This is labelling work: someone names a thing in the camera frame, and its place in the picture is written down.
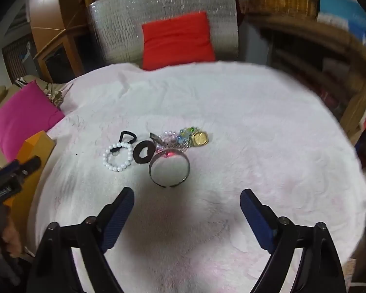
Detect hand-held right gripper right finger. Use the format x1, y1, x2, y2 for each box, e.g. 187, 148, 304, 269
240, 188, 347, 293

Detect pink bead bracelet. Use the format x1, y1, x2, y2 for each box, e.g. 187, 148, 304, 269
157, 131, 190, 159

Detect thin black hair tie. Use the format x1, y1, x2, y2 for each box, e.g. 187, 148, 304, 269
120, 131, 137, 144

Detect wooden shelf unit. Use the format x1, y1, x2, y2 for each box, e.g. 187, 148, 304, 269
247, 12, 366, 147

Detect orange cardboard box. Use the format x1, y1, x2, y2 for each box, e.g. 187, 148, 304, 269
6, 131, 57, 254

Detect light blue box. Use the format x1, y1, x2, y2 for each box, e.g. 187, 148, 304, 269
317, 0, 366, 55

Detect multicoloured glass bead bracelet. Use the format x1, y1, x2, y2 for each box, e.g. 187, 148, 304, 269
177, 126, 202, 147

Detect red square cushion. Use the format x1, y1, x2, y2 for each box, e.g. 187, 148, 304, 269
141, 11, 216, 71

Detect silver foil insulation mat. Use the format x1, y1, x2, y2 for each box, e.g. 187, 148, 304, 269
89, 0, 240, 68

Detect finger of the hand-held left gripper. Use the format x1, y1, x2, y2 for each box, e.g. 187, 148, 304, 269
0, 156, 41, 179

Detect pale pink embossed towel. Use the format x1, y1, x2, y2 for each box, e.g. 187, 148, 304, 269
27, 61, 366, 293

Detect white bead bracelet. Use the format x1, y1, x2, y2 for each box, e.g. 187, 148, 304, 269
103, 142, 134, 173

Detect beige patterned cloth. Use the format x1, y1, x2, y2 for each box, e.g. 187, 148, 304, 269
15, 78, 68, 109

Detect wide black hair band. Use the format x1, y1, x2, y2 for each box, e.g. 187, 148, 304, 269
133, 140, 155, 163

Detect wooden cabinet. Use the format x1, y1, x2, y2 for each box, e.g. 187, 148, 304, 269
30, 0, 110, 83

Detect person's left hand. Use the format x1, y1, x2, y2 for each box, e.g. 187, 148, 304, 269
0, 217, 24, 258

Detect metal bangle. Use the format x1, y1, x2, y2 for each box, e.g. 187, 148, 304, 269
148, 151, 191, 188

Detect magenta cushion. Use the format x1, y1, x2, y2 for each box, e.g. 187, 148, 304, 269
0, 80, 65, 162

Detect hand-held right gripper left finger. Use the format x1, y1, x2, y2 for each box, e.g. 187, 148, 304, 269
27, 187, 135, 293

